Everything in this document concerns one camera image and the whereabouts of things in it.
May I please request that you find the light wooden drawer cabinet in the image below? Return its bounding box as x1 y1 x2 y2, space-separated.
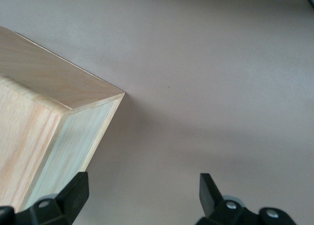
0 26 126 211

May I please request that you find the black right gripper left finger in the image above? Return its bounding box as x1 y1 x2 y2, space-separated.
0 171 90 225

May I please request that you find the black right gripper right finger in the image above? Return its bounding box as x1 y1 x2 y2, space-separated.
195 173 295 225

